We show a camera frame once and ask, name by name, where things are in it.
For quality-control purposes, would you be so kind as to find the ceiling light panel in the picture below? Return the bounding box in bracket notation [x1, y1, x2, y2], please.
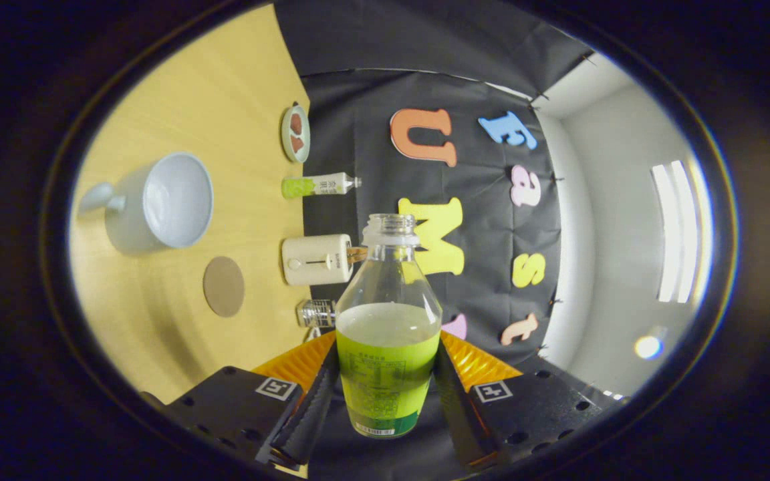
[650, 160, 700, 305]

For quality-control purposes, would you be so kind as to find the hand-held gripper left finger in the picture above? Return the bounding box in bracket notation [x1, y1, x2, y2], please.
[164, 331, 340, 472]

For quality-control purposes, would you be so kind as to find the wooden table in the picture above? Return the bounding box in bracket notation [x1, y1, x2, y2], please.
[68, 3, 339, 478]

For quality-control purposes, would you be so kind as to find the small green drink bottle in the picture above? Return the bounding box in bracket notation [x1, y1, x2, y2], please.
[281, 172, 362, 199]

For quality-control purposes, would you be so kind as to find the metal mesh holder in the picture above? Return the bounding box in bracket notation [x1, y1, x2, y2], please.
[297, 299, 337, 329]

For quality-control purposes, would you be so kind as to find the pale green plate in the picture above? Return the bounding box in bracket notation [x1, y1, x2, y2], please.
[281, 104, 311, 164]

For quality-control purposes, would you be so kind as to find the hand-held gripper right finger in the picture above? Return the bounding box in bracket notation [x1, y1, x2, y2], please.
[433, 329, 616, 472]

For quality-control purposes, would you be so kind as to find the green label juice bottle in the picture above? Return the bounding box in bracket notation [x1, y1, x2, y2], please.
[335, 213, 444, 439]

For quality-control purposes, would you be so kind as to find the black backdrop cloth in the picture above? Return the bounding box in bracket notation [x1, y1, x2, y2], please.
[271, 0, 620, 481]

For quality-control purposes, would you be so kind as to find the cream toaster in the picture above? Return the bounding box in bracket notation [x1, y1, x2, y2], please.
[281, 234, 354, 287]

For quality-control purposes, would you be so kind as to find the round brown coaster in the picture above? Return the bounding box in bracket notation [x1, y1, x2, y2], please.
[203, 256, 246, 318]

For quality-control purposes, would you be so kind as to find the pale blue cup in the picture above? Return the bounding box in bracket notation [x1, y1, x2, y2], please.
[78, 152, 215, 256]

